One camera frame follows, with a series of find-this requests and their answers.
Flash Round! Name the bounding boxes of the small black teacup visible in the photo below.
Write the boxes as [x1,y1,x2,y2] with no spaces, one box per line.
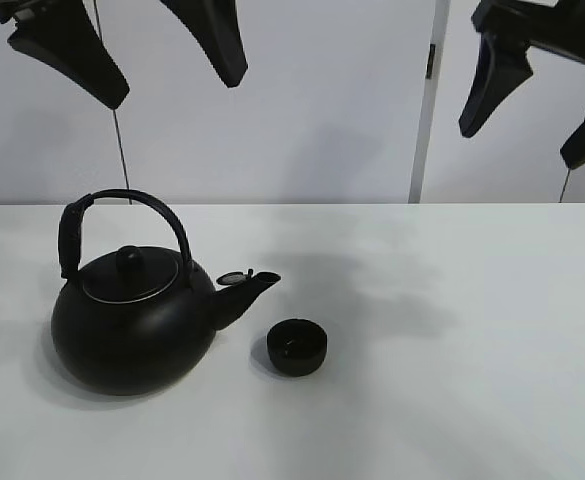
[266,318,328,377]

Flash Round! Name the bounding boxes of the white vertical partition post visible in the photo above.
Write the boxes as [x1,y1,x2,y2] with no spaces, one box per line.
[408,0,451,204]

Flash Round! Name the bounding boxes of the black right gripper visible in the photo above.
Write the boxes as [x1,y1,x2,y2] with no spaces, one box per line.
[458,1,585,170]

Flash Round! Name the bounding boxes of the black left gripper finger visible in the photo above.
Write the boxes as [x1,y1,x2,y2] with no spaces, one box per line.
[162,0,248,88]

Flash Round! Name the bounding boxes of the black cast iron teapot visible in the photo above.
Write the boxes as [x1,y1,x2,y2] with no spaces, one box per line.
[51,189,281,396]

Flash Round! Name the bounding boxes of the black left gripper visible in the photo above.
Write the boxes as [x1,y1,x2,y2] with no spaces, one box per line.
[0,0,130,110]

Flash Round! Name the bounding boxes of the thin black hanging cable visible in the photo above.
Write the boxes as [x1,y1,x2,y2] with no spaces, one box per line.
[91,0,134,205]

